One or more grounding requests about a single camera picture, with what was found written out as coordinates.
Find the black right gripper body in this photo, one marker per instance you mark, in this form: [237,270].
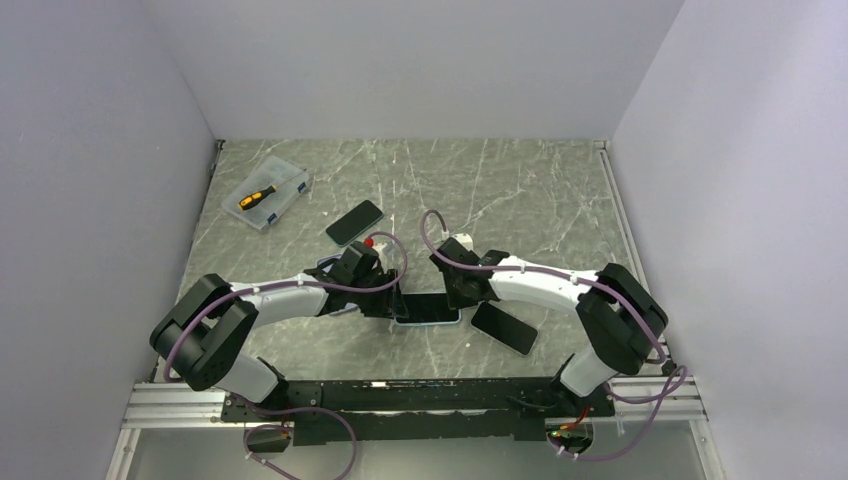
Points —
[456,298]

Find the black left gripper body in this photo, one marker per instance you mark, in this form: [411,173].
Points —
[376,303]

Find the light blue phone case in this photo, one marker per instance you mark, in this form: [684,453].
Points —
[424,325]

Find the silver black phone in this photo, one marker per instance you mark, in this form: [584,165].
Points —
[505,328]

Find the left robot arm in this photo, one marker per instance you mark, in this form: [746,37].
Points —
[202,336]

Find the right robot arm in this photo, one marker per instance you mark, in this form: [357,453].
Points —
[621,320]

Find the clear plastic organizer box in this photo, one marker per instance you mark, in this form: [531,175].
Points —
[290,180]

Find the yellow black screwdriver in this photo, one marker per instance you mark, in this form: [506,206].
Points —
[253,199]

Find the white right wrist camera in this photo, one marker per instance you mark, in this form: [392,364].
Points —
[463,239]

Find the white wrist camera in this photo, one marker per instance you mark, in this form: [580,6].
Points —
[463,239]
[383,250]

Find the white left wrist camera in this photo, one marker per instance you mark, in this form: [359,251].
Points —
[383,250]

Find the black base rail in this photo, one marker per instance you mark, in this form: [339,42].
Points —
[334,427]

